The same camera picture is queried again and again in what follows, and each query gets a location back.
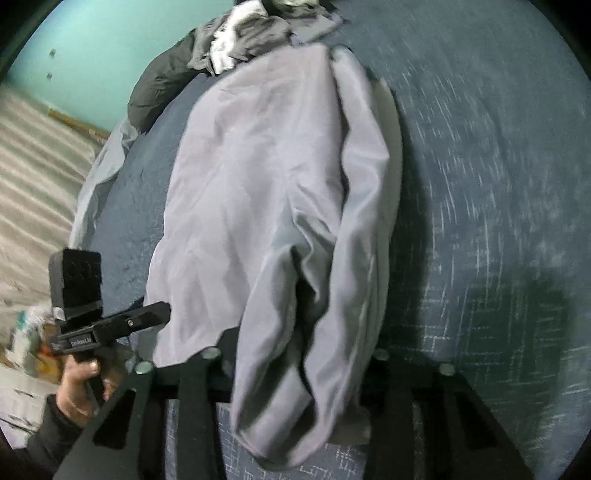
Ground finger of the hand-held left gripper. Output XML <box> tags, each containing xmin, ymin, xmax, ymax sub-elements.
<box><xmin>95</xmin><ymin>301</ymin><xmax>171</xmax><ymax>344</ymax></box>

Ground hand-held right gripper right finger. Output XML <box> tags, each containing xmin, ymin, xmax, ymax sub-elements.
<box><xmin>358</xmin><ymin>348</ymin><xmax>532</xmax><ymax>480</ymax></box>

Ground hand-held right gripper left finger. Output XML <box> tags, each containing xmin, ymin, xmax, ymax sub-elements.
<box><xmin>53</xmin><ymin>346</ymin><xmax>241</xmax><ymax>480</ymax></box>

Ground grey jacket with black lining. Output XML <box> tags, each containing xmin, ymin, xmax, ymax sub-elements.
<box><xmin>147</xmin><ymin>42</ymin><xmax>404</xmax><ymax>472</ymax></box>

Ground person's left forearm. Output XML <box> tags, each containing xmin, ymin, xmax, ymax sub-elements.
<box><xmin>25</xmin><ymin>394</ymin><xmax>86</xmax><ymax>480</ymax></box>

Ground pile of unfolded clothes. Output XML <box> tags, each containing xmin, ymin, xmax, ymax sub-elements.
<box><xmin>187</xmin><ymin>0</ymin><xmax>296</xmax><ymax>77</ymax></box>

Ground person's left hand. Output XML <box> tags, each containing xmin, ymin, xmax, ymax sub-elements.
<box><xmin>56</xmin><ymin>355</ymin><xmax>118</xmax><ymax>418</ymax></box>

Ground cardboard box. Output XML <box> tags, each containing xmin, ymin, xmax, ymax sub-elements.
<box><xmin>34</xmin><ymin>323</ymin><xmax>68</xmax><ymax>381</ymax></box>

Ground beige striped curtain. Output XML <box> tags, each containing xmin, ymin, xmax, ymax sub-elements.
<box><xmin>0</xmin><ymin>85</ymin><xmax>105</xmax><ymax>310</ymax></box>

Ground light grey sheet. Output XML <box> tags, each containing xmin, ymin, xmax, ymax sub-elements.
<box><xmin>69</xmin><ymin>117</ymin><xmax>139</xmax><ymax>252</ymax></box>

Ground wooden strip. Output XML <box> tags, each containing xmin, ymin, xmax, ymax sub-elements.
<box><xmin>46</xmin><ymin>108</ymin><xmax>112</xmax><ymax>141</ymax></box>

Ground dark grey rolled duvet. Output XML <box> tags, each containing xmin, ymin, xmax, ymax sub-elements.
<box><xmin>127</xmin><ymin>28</ymin><xmax>218</xmax><ymax>134</ymax></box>

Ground bed with blue sheet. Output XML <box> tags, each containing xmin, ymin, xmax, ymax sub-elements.
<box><xmin>85</xmin><ymin>0</ymin><xmax>591</xmax><ymax>480</ymax></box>

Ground grey sweatshirt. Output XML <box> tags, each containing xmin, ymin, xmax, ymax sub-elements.
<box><xmin>231</xmin><ymin>16</ymin><xmax>296</xmax><ymax>61</ymax></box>

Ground blue grey garment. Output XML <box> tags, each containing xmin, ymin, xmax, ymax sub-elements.
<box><xmin>291</xmin><ymin>14</ymin><xmax>345</xmax><ymax>44</ymax></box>

